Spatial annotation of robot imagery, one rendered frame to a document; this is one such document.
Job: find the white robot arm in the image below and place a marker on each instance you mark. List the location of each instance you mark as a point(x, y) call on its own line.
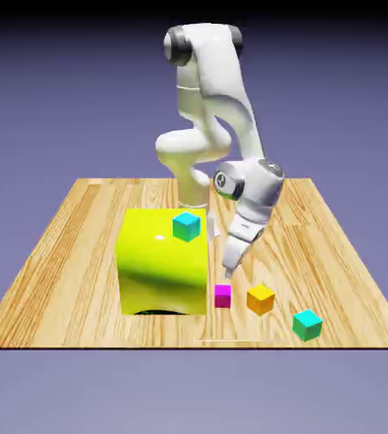
point(214, 84)

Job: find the large yellow box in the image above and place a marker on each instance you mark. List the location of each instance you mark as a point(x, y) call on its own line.
point(161, 264)

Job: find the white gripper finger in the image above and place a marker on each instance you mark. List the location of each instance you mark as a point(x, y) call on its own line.
point(229, 272)

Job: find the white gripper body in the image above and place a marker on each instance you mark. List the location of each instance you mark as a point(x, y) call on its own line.
point(235, 251)

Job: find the small teal cube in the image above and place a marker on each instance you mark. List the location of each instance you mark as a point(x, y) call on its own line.
point(307, 324)

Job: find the small magenta cube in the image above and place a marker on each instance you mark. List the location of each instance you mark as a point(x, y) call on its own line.
point(222, 296)

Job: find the small cyan cube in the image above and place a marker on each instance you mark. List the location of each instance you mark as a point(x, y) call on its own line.
point(186, 226)

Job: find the small orange cube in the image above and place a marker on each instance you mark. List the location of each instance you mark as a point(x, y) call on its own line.
point(260, 299)

